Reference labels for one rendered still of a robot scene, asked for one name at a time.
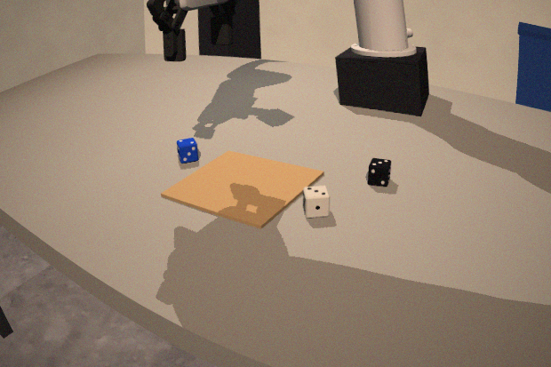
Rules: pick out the tan square mat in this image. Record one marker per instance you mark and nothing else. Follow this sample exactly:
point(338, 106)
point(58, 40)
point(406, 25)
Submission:
point(247, 189)

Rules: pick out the blue die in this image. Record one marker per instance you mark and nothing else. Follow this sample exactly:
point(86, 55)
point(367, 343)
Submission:
point(187, 150)

